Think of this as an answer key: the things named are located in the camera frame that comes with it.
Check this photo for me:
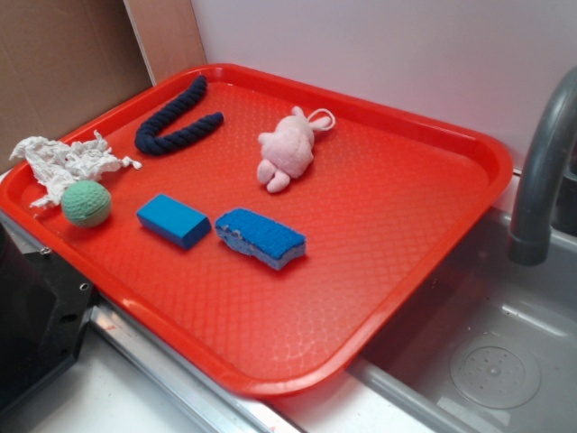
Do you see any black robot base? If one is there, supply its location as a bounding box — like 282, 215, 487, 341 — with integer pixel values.
1, 227, 95, 417

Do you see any blue sponge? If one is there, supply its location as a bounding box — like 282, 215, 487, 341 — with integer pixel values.
215, 208, 307, 271

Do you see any red plastic tray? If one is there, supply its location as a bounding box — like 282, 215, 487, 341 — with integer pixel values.
1, 64, 513, 397

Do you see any pink plush bunny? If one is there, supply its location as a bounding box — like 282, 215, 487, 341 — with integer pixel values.
257, 106, 336, 194

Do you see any blue rectangular block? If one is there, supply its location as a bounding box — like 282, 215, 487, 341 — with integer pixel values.
136, 194, 212, 250

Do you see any green textured ball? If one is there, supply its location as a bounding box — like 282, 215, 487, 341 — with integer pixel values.
61, 180, 112, 228

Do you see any light wooden board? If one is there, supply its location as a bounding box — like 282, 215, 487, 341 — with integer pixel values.
124, 0, 206, 85

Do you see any grey plastic sink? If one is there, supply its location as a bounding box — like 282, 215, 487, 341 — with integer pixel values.
272, 185, 576, 432

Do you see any grey faucet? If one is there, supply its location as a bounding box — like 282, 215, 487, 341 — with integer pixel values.
508, 69, 576, 266

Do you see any brown cardboard panel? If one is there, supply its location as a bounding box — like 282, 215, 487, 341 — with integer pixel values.
1, 1, 151, 171

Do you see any dark blue twisted rope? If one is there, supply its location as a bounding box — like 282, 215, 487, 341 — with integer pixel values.
133, 75, 225, 157

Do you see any white frayed rope toy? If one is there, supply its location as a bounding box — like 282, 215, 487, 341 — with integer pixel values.
9, 132, 142, 208

